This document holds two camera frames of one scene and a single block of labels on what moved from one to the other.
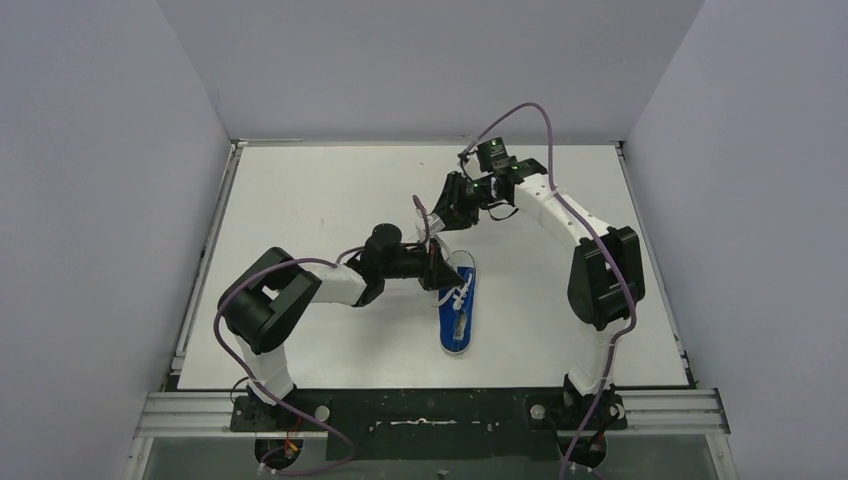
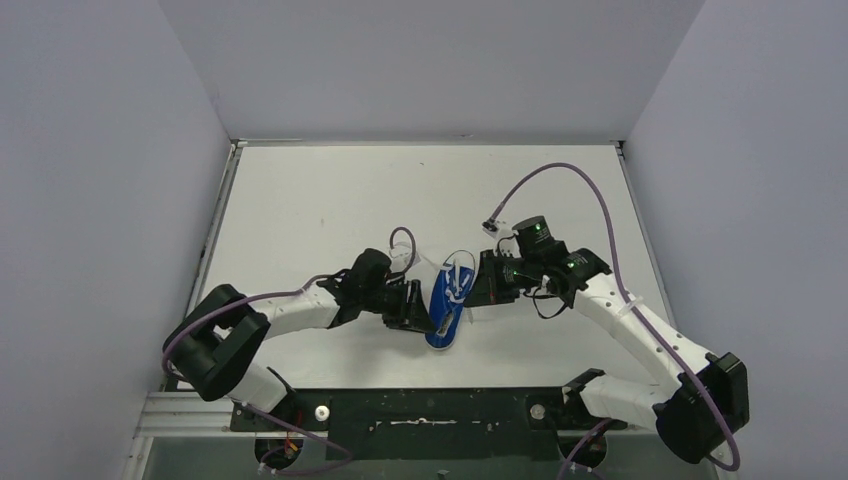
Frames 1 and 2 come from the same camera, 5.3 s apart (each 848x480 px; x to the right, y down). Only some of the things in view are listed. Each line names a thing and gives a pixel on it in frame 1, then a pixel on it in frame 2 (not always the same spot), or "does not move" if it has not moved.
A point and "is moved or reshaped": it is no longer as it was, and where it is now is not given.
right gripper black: (453, 209) -> (488, 289)
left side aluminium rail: (179, 359) does not move
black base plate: (432, 424) does not move
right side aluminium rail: (622, 150) does not move
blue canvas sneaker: (456, 313) is moved or reshaped
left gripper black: (431, 271) -> (411, 305)
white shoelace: (458, 293) is moved or reshaped
